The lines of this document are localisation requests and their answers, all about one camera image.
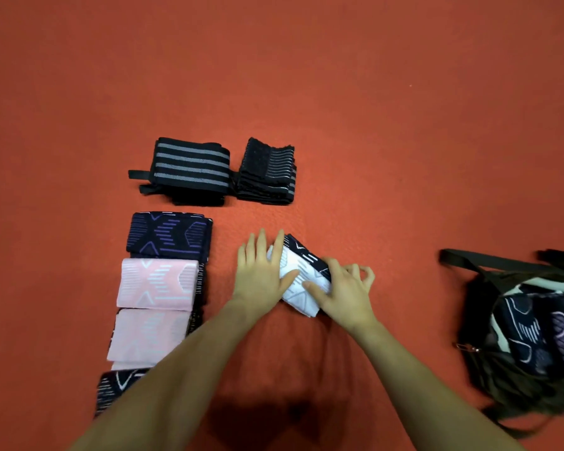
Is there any person's right forearm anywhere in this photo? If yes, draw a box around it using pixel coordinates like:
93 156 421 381
348 319 528 451

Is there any person's right hand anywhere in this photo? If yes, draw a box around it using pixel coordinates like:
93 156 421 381
303 258 377 336

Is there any single navy blue-lined sock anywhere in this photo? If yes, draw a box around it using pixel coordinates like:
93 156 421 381
127 212 214 261

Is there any person's left forearm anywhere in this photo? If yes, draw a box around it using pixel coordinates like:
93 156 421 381
70 300 264 451

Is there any single black white-patterned sock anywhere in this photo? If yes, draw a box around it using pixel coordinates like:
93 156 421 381
196 260 210 306
186 307 205 334
493 291 546 367

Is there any person's left hand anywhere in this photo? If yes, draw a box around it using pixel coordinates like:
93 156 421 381
230 229 300 320

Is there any single pale blue-white sock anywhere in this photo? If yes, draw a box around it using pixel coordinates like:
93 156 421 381
268 241 332 318

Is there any single black grey-striped sock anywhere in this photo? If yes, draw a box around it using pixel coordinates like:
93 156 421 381
280 234 332 278

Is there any single pale pink sock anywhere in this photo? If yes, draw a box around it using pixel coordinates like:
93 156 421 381
117 258 201 311
107 308 191 367

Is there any single black white-lined sock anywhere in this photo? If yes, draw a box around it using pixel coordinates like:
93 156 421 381
96 368 152 417

